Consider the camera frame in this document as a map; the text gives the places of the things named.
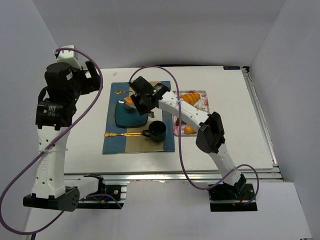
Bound small round orange bun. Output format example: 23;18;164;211
123;97;135;108

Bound steel tongs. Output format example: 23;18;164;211
123;98;155;119

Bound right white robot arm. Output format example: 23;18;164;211
128;80;246;199

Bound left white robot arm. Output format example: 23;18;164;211
23;60;102;212

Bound gold fork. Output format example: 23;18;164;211
115;90;133;94

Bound teal square plate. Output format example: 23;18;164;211
114;100;148;128

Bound blue beige placemat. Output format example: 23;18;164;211
102;82;175;155

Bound dark green mug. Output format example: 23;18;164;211
142;120;167;143

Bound brown chocolate croissant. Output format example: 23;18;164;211
175;118;180;126

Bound large striped orange croissant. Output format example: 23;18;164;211
181;92;201;106

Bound gold knife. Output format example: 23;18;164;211
104;132;143;138

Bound small striped orange croissant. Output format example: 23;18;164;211
184;124;196;135

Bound floral serving tray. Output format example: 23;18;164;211
172;90;210;136

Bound right blue label sticker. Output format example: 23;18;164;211
223;65;241;71

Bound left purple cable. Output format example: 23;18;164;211
0;48;104;235

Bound purple cable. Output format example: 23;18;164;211
128;65;260;206
0;48;104;235

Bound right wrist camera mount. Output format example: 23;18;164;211
128;76;157;97

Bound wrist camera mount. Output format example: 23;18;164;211
128;76;157;97
53;50;82;70

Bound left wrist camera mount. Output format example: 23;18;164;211
53;50;82;70

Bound aluminium table frame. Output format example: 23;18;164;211
23;67;283;240

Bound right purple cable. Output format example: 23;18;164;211
128;65;260;206

